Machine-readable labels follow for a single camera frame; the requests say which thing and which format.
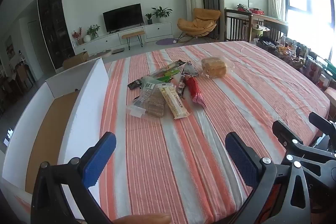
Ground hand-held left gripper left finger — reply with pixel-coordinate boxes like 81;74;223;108
31;132;117;224

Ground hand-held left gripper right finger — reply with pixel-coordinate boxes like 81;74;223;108
225;132;313;224

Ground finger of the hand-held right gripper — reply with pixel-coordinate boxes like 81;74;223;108
272;120;305;153
308;112;336;135

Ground white cardboard box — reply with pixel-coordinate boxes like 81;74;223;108
1;58;109;214

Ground clear biscuit packet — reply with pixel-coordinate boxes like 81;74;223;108
126;76;158;117

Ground brown wafer packet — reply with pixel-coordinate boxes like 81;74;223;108
146;88;166;117

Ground black snack packet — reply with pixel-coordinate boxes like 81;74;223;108
128;77;147;90

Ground red snack packet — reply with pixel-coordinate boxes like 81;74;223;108
186;76;208;108

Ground cream cracker packet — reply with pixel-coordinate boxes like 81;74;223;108
157;84;190;120

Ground brown cookie packet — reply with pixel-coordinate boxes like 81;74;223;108
176;74;187;97

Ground bread loaf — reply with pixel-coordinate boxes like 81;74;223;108
201;56;235;80

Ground white triangular snack packet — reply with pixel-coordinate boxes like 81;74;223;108
183;63;200;77

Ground green sausage packet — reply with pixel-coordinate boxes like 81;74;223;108
155;70;180;83

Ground long olive snack packet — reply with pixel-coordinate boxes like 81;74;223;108
150;60;185;76

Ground person's left hand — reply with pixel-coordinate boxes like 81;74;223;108
113;214;172;224

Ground orange striped tablecloth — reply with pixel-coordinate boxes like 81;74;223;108
98;41;331;224

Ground row of assorted goods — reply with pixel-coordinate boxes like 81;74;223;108
255;35;336;88

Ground brown cardboard box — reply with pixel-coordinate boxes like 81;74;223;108
62;51;89;69

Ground dark wooden chair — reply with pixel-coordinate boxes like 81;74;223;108
262;20;289;42

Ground wooden dining table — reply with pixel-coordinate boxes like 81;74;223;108
248;13;288;28

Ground slatted wooden chair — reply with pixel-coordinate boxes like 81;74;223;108
224;9;252;42

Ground large window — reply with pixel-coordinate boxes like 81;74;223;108
282;0;336;62

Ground red flowers in vase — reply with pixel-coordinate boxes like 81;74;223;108
72;27;83;45

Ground wooden stool with black legs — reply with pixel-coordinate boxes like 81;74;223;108
121;30;146;50

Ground potted plant in white pot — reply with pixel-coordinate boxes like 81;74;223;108
83;25;101;42

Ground purple round rug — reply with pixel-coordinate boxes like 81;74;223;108
156;38;179;45

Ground orange lounge chair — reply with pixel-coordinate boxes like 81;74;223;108
177;8;221;42

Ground white television cabinet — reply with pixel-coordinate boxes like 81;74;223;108
73;22;173;55

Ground black display cabinet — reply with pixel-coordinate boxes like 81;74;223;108
37;0;75;69

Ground black flat television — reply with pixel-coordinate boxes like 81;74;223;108
103;3;143;32

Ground large leafy potted plant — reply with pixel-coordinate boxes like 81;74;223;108
151;6;173;23

